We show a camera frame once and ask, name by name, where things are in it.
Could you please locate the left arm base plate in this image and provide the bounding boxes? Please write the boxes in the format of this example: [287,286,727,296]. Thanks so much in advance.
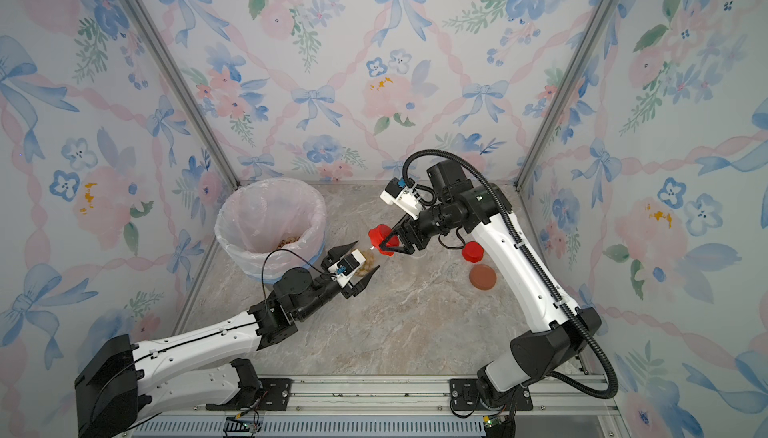
[205,378,294,411]

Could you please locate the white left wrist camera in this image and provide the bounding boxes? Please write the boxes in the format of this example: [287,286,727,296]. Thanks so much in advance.
[328,249,366,288]

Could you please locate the orange jar lid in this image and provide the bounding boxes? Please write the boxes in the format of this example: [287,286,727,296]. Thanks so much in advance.
[469,264,498,291]

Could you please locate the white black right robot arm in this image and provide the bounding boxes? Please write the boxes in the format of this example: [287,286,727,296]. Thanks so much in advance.
[376,178,618,408]

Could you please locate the pink trash bag liner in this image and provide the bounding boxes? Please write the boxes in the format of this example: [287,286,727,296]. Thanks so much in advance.
[214,178,327,282]

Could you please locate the black corrugated cable conduit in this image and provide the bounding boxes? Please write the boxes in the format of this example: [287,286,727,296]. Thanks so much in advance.
[401,148,619,400]

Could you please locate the red jar lid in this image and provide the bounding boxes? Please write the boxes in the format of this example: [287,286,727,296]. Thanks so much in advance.
[461,241,485,263]
[368,224,400,256]

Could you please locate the aluminium corner post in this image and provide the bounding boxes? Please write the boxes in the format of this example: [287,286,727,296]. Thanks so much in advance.
[515,0,619,192]
[120,0,240,190]

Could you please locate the aluminium corner post right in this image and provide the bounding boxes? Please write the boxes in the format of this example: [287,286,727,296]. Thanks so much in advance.
[515,0,619,192]

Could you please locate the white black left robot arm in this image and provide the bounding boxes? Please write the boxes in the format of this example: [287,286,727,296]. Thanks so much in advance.
[74,243,376,437]

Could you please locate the metal mesh trash bin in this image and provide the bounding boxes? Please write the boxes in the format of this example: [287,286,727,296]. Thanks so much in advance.
[264,267,304,293]

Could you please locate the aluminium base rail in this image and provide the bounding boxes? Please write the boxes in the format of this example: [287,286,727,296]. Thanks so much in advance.
[123,375,629,437]

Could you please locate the thin black left cable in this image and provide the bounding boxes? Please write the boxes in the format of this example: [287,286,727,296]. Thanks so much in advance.
[260,248,328,304]

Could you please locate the aluminium corner post left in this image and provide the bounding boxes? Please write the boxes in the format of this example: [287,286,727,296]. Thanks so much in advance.
[120,0,240,190]

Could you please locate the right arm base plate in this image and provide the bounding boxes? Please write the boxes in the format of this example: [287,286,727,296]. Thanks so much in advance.
[448,378,533,413]

